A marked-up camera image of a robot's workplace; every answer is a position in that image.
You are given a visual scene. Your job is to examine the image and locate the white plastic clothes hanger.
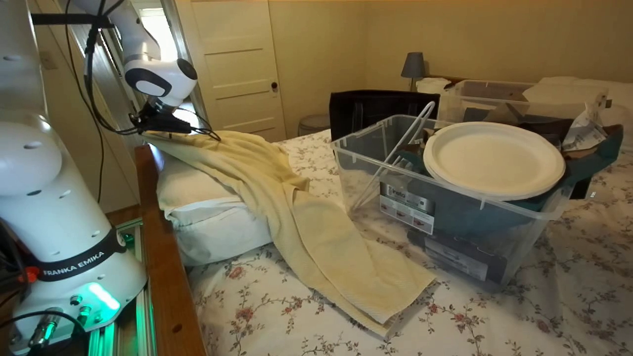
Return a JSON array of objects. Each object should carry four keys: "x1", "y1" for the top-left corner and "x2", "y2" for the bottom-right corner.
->
[{"x1": 343, "y1": 99, "x2": 438, "y2": 213}]

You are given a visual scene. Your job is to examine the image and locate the brown wooden bed footboard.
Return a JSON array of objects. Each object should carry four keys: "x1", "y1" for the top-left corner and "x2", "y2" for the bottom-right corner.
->
[{"x1": 134, "y1": 144, "x2": 207, "y2": 356}]

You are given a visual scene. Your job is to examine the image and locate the yellow waffle weave towel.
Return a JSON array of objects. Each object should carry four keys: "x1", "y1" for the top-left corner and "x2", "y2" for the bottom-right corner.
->
[{"x1": 139, "y1": 126, "x2": 438, "y2": 340}]

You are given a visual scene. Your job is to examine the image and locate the dark box with white labels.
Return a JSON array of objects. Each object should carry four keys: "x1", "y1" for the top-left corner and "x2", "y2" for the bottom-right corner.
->
[{"x1": 375, "y1": 176, "x2": 549, "y2": 287}]

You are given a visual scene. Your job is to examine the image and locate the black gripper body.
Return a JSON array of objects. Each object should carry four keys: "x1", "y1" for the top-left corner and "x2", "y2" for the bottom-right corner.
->
[{"x1": 137, "y1": 97, "x2": 199, "y2": 134}]

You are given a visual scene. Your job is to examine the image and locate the small grey table lamp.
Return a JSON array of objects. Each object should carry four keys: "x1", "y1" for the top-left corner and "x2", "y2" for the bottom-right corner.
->
[{"x1": 399, "y1": 51, "x2": 428, "y2": 93}]

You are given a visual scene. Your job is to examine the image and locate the clear plastic storage bin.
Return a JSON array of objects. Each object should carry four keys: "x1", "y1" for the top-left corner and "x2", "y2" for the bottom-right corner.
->
[{"x1": 329, "y1": 113, "x2": 571, "y2": 289}]

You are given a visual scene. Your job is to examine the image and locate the pale blue pillow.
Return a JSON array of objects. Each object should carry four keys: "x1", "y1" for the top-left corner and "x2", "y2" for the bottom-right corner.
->
[{"x1": 163, "y1": 196, "x2": 274, "y2": 269}]

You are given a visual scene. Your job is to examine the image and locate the clear plastic container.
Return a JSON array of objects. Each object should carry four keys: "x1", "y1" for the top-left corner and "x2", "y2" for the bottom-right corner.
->
[{"x1": 436, "y1": 77, "x2": 535, "y2": 126}]

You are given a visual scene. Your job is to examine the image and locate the cream white pillow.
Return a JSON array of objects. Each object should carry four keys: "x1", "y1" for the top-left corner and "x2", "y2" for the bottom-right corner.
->
[{"x1": 153, "y1": 154, "x2": 264, "y2": 225}]

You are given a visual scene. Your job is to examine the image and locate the crumpled white plastic bag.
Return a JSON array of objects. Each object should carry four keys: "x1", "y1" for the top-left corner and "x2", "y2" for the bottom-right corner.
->
[{"x1": 561, "y1": 93, "x2": 610, "y2": 156}]

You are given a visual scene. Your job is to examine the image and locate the white folded bedding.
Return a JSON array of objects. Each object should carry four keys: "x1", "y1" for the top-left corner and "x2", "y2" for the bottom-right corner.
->
[{"x1": 521, "y1": 75, "x2": 633, "y2": 130}]

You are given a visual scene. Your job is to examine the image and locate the white paper plate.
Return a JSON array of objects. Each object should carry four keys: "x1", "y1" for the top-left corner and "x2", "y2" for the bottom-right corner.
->
[{"x1": 420, "y1": 120, "x2": 567, "y2": 202}]

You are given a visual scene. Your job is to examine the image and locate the floral print bed sheet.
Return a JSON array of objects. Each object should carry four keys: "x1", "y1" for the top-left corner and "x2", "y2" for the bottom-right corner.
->
[{"x1": 185, "y1": 126, "x2": 633, "y2": 356}]

